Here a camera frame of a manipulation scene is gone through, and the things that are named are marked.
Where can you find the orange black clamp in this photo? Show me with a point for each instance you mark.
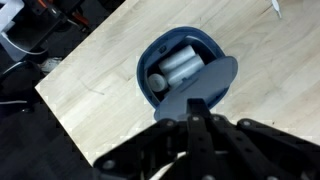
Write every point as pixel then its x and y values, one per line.
pixel 80 18

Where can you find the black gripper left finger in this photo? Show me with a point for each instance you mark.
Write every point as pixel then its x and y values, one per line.
pixel 156 150

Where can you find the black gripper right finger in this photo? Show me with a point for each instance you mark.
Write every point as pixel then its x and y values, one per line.
pixel 253 150

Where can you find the dark grey lidded container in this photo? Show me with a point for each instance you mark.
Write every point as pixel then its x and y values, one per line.
pixel 200 85

